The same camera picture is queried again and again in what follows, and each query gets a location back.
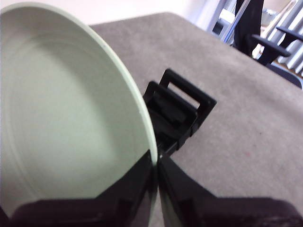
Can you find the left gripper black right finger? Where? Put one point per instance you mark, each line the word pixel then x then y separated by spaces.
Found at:
pixel 213 210

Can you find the pale green round plate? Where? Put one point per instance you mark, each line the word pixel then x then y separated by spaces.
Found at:
pixel 59 106

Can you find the black office chair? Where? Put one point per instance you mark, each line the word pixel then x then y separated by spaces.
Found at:
pixel 272 47

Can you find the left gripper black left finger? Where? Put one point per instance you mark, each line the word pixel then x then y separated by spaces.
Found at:
pixel 106 210

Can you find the black plastic plate rack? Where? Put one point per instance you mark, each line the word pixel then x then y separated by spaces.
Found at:
pixel 172 113

